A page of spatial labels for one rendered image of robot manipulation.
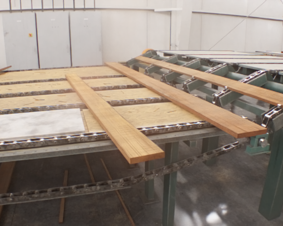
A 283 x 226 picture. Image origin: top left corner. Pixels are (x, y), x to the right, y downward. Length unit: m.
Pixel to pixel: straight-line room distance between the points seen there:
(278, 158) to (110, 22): 6.26
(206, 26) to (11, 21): 5.70
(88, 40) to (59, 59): 0.90
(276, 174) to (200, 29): 6.90
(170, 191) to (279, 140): 0.84
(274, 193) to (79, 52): 5.67
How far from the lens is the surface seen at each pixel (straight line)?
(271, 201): 2.10
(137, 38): 7.55
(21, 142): 1.29
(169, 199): 1.72
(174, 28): 7.78
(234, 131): 1.30
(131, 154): 1.00
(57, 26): 6.65
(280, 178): 1.99
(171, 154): 1.54
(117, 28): 7.42
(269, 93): 2.00
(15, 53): 6.76
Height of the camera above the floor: 1.32
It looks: 17 degrees down
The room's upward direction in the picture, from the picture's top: straight up
